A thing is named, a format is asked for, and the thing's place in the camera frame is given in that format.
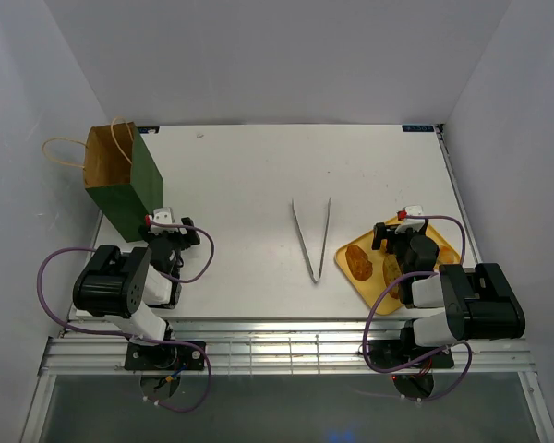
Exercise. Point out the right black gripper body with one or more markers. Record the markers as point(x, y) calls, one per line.
point(396, 244)

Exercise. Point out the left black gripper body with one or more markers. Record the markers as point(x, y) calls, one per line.
point(178, 241)

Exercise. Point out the sliced seeded bread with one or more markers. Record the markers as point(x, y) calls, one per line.
point(391, 271)

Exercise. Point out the long brown bread roll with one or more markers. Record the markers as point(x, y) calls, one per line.
point(358, 263)

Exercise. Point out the green paper bag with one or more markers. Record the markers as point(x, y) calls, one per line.
point(119, 173)

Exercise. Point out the orange bagel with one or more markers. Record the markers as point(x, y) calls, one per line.
point(447, 256)

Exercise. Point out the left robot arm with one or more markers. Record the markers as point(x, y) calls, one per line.
point(126, 287)

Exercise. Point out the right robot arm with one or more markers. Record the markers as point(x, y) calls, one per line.
point(476, 303)

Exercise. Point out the yellow tray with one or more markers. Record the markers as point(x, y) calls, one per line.
point(370, 289)

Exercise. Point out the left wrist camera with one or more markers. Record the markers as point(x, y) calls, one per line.
point(161, 219)

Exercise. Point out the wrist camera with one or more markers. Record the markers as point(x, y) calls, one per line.
point(411, 218)
point(161, 219)

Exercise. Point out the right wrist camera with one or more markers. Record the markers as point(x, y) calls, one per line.
point(411, 218)

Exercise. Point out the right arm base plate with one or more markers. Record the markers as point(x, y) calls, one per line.
point(392, 355)

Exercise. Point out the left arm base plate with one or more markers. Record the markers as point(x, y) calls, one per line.
point(162, 357)

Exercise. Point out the aluminium rail frame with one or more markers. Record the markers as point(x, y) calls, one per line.
point(271, 348)

